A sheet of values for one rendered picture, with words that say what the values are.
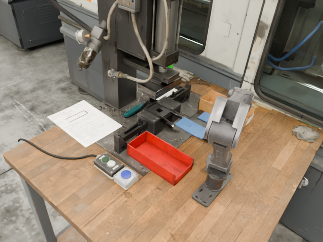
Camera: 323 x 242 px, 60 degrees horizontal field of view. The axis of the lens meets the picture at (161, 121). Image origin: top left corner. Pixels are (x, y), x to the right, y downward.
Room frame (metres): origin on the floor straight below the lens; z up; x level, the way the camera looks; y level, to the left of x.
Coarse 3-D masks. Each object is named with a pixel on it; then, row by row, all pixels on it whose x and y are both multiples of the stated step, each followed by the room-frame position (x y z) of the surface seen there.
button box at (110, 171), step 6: (30, 144) 0.85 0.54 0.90; (42, 150) 0.81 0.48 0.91; (54, 156) 0.79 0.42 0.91; (60, 156) 0.79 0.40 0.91; (84, 156) 0.80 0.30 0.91; (90, 156) 0.80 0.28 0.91; (96, 156) 0.80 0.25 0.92; (102, 156) 0.78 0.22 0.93; (108, 156) 0.79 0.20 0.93; (96, 162) 0.75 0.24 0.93; (102, 162) 0.75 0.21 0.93; (120, 162) 0.76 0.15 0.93; (102, 168) 0.73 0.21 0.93; (108, 168) 0.72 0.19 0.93; (114, 168) 0.73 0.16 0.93; (120, 168) 0.73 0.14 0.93; (108, 174) 0.71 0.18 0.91; (114, 174) 0.71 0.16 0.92
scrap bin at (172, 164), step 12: (144, 132) 0.92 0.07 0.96; (132, 144) 0.86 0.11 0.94; (144, 144) 0.90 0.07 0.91; (156, 144) 0.89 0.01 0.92; (168, 144) 0.85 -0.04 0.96; (132, 156) 0.82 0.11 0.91; (144, 156) 0.78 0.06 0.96; (156, 156) 0.83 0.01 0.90; (168, 156) 0.84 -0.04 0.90; (180, 156) 0.82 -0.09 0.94; (156, 168) 0.74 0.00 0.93; (168, 168) 0.77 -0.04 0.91; (180, 168) 0.78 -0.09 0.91; (168, 180) 0.70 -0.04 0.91
